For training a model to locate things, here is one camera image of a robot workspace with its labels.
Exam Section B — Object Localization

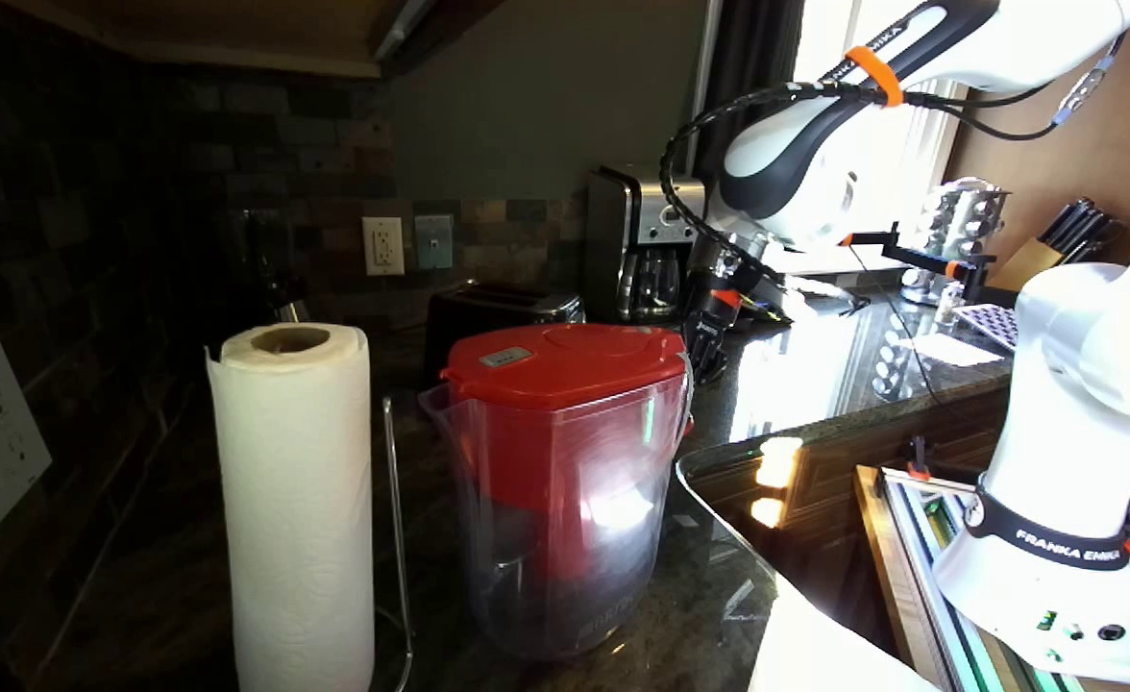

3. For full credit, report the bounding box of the blue light switch plate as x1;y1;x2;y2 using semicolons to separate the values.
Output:
414;213;455;272

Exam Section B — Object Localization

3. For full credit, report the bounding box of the black toaster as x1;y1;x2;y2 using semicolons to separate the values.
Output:
425;280;584;381

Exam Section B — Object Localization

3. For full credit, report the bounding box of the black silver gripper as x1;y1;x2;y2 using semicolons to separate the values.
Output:
691;234;787;353

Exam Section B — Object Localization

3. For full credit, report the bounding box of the white paper towel roll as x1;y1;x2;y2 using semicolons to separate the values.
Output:
208;322;379;692

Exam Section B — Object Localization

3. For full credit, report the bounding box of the red lidded water pitcher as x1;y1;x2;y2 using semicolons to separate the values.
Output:
420;322;691;661

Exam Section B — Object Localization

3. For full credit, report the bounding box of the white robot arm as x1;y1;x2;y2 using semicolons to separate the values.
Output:
709;0;1130;682

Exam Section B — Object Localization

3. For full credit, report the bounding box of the wire paper towel holder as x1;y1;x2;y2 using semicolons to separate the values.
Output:
382;394;414;692

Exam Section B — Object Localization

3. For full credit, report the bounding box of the white light switch plate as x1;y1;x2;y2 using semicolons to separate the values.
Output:
363;213;404;276

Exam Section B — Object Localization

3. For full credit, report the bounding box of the black silver coffee maker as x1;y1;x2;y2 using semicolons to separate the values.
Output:
580;169;695;322

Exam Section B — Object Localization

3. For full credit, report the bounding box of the wooden knife block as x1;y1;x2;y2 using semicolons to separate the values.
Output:
988;196;1115;292

